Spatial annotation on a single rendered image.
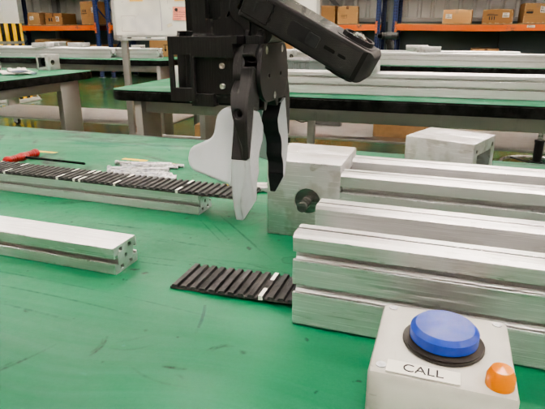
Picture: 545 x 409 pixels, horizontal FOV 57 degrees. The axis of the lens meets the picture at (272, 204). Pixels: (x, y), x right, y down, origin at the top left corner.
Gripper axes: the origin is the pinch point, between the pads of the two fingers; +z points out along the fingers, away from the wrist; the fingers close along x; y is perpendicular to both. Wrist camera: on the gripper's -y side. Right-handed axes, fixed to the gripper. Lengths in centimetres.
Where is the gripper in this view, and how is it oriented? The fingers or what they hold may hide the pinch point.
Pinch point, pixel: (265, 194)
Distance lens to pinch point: 46.3
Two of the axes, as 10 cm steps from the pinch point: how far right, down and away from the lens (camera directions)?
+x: -3.2, 3.1, -8.9
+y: -9.5, -1.1, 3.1
